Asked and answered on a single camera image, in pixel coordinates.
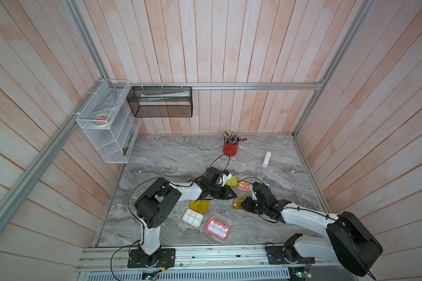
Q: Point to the blue pillbox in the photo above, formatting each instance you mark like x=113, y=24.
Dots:
x=267, y=183

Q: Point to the green lid white pillbox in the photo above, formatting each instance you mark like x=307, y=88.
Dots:
x=232, y=182

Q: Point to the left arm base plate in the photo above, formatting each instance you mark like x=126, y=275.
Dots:
x=161, y=258

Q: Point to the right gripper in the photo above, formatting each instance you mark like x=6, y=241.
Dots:
x=248, y=199

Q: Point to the white wire shelf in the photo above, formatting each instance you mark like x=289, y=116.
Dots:
x=113, y=143

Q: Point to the orange pillbox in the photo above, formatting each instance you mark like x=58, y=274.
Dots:
x=244, y=185

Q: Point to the tape roll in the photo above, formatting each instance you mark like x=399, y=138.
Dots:
x=102, y=120

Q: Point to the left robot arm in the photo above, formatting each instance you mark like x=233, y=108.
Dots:
x=155, y=205

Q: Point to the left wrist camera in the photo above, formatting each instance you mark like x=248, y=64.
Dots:
x=225, y=176

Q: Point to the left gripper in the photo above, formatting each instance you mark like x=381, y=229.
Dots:
x=226, y=191

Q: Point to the small yellow pillbox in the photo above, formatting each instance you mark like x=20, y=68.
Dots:
x=237, y=203

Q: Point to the red pen cup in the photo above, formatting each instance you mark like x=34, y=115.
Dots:
x=230, y=149

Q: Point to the red pillbox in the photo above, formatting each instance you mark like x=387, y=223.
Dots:
x=217, y=229

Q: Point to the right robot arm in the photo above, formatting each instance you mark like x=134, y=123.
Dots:
x=342, y=238

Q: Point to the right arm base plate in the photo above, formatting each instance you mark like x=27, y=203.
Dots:
x=281, y=255

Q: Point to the yellow lid white pillbox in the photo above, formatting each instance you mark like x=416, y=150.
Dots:
x=195, y=213

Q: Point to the black mesh basket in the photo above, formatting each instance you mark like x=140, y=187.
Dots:
x=161, y=101

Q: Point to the white rectangular device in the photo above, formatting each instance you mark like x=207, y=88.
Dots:
x=266, y=159

